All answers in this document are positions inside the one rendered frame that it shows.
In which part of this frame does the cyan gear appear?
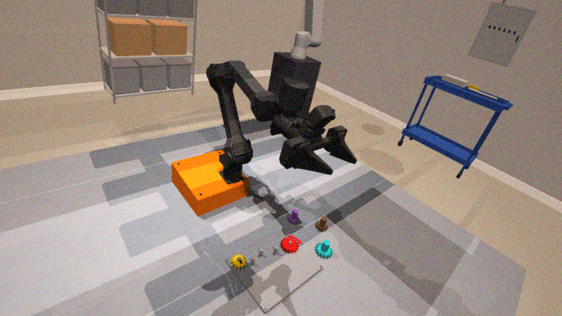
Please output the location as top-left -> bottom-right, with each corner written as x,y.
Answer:
315,240 -> 333,259

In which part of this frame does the red gear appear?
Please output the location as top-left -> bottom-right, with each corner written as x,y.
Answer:
280,237 -> 299,254

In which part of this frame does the purple gear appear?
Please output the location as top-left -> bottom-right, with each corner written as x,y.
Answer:
287,208 -> 300,224

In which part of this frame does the yellow gear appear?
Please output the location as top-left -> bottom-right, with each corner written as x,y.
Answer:
230,253 -> 247,269

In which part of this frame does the brown gear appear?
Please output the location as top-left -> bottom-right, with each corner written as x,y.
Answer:
315,216 -> 328,232

